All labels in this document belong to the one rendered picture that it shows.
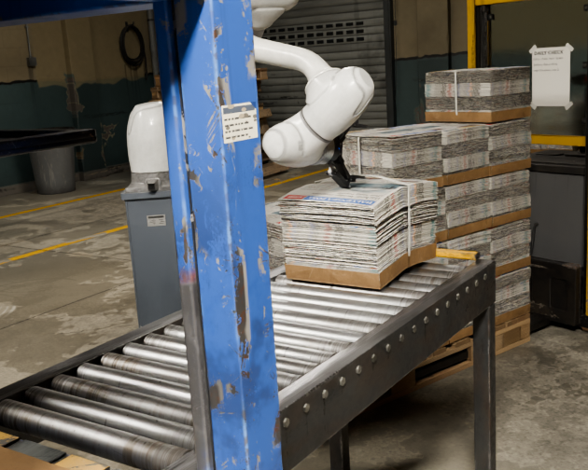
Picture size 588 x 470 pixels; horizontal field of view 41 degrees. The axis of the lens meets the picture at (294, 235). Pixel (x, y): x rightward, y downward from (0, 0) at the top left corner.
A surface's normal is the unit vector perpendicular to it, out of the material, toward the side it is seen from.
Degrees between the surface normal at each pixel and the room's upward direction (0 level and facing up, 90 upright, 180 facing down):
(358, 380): 90
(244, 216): 90
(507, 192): 90
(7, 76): 90
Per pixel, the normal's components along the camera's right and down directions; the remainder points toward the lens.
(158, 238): 0.06, 0.21
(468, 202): 0.62, 0.12
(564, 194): -0.78, 0.18
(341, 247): -0.54, 0.32
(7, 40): 0.84, 0.07
